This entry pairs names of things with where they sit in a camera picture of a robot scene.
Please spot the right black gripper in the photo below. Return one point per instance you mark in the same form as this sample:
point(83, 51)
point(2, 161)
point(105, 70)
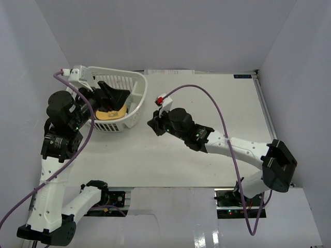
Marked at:
point(156, 123)

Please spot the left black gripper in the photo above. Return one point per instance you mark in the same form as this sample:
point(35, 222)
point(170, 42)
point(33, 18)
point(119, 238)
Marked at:
point(98, 93)

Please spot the yellow panda plate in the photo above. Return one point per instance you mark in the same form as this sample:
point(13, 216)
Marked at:
point(112, 115)

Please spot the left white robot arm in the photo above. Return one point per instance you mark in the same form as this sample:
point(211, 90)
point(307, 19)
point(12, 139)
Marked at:
point(50, 222)

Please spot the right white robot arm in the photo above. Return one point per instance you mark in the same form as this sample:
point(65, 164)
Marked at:
point(275, 163)

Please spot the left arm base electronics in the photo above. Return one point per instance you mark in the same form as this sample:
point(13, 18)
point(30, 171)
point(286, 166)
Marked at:
point(117, 206)

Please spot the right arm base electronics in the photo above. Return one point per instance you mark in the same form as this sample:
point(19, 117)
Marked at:
point(230, 207)

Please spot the white plastic basket bin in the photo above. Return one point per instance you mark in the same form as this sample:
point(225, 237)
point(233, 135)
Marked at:
point(135, 82)

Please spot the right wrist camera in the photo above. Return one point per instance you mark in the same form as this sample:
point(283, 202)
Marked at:
point(164, 103)

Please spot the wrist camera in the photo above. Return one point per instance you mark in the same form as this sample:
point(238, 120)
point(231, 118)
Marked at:
point(164, 103)
point(78, 77)

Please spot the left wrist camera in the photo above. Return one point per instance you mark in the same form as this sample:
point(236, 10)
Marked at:
point(78, 77)

